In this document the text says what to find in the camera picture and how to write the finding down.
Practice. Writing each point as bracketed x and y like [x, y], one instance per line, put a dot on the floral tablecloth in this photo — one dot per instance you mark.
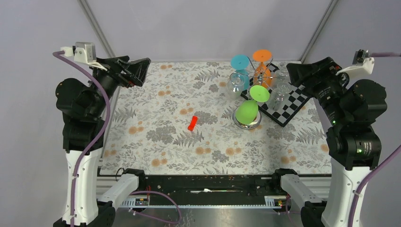
[149, 129]

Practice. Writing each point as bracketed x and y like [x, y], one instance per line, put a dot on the chrome wine glass rack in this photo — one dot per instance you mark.
[257, 121]

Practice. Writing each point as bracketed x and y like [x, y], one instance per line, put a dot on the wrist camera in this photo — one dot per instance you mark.
[362, 65]
[83, 52]

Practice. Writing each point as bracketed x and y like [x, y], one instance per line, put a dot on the clear wine glass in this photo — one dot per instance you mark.
[235, 86]
[280, 94]
[282, 73]

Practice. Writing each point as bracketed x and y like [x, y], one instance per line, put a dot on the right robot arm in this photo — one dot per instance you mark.
[354, 147]

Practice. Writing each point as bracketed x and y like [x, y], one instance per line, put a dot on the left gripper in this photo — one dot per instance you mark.
[136, 70]

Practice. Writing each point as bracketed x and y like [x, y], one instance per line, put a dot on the orange wine glass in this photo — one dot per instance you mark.
[262, 75]

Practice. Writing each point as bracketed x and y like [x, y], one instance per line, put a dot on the blue wine glass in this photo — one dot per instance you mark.
[240, 63]

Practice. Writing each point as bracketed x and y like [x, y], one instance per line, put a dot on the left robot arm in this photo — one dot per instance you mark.
[86, 112]

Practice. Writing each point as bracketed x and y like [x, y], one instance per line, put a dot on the small red block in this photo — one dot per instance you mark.
[192, 123]

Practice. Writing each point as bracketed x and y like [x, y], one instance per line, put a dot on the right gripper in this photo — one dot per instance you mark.
[311, 76]

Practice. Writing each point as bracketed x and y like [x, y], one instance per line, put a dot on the black white checkerboard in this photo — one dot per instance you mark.
[290, 106]

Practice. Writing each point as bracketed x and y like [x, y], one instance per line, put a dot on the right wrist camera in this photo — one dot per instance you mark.
[362, 65]

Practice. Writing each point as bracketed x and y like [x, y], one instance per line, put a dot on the green wine glass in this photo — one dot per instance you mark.
[247, 112]

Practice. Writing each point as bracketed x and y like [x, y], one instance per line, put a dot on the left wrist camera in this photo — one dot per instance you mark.
[83, 52]

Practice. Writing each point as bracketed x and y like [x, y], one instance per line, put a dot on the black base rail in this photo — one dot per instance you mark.
[204, 191]

